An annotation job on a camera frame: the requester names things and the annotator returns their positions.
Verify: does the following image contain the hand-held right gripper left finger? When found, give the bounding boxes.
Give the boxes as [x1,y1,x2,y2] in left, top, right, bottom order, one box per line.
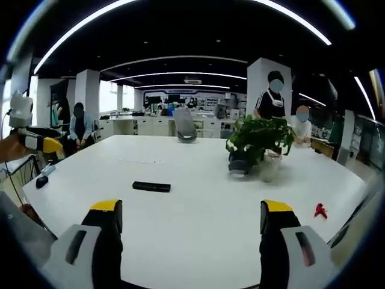
[40,198,123,289]

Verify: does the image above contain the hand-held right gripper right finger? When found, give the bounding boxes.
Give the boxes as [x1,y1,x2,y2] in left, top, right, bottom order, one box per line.
[259,199,339,289]

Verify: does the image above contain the black remote control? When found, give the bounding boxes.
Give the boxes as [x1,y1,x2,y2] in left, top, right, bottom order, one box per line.
[132,181,171,193]

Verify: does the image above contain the person's left hand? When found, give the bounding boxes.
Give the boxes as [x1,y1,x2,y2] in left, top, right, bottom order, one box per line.
[0,134,31,165]

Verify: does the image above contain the red clip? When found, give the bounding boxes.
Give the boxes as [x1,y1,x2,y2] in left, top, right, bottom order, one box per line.
[313,203,328,220]

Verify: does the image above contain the grey plant pot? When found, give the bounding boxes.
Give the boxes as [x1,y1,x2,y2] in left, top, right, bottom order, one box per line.
[228,155,250,177]

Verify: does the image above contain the white cabinet counter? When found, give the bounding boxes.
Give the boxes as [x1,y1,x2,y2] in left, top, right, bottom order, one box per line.
[97,116,241,139]

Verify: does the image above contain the green leafy plant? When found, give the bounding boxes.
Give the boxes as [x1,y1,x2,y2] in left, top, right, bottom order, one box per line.
[225,114,297,166]

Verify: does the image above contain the grey office chair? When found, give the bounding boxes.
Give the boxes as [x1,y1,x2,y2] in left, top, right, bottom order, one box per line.
[173,107,198,144]

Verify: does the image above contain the black cable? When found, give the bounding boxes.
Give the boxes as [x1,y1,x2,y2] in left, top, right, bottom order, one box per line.
[5,162,26,207]

